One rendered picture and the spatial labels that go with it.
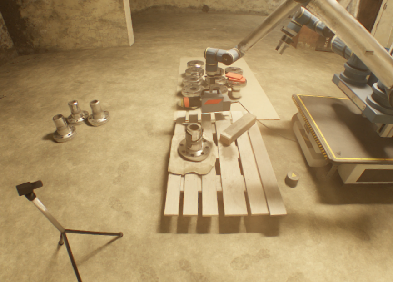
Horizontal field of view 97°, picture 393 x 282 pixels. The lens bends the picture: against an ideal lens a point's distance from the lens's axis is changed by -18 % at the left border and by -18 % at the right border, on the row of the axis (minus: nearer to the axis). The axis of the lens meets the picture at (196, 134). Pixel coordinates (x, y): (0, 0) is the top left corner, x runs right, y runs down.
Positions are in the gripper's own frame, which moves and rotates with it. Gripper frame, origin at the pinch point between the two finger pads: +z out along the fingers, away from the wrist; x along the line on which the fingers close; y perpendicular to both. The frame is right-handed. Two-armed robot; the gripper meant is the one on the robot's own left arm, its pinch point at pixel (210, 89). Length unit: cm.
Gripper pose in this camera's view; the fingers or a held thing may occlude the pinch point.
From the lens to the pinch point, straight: 197.3
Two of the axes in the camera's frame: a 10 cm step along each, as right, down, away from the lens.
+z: 0.0, 7.7, 6.3
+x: 1.7, 6.3, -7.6
